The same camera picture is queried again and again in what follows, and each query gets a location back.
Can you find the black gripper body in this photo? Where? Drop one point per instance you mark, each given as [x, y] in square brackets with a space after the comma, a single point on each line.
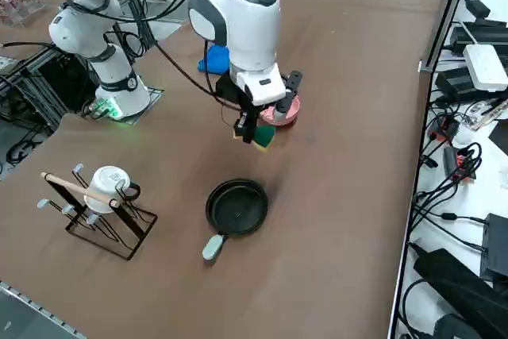
[230, 91]

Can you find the green yellow sponge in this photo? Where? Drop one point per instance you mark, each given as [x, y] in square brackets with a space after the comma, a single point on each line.
[264, 136]

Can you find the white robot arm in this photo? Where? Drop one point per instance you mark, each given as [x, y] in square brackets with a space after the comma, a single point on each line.
[246, 29]

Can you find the pink bowl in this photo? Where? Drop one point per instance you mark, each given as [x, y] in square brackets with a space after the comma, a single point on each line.
[282, 121]

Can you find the folded blue cloth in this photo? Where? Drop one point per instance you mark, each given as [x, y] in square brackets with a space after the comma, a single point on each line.
[216, 61]

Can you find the white mug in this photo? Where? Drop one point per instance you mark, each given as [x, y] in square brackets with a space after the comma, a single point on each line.
[105, 184]

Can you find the orange black power plug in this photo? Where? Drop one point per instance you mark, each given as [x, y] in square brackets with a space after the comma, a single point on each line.
[444, 128]

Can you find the flat black box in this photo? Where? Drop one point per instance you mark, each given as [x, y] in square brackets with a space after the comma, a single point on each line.
[484, 31]

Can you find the small black power adapter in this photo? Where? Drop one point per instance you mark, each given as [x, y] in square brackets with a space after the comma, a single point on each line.
[478, 7]

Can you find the aluminium edge strip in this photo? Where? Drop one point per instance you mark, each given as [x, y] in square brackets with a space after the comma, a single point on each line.
[39, 308]

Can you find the black electronics box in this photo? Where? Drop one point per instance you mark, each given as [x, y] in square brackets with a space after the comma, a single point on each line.
[496, 247]

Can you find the aluminium arm base plate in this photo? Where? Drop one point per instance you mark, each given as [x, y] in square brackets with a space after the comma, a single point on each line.
[152, 95]

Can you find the black equipment frame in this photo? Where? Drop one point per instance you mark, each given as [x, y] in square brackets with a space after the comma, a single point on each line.
[63, 77]

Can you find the aluminium camera post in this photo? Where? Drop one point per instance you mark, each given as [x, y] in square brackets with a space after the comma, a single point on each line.
[446, 21]

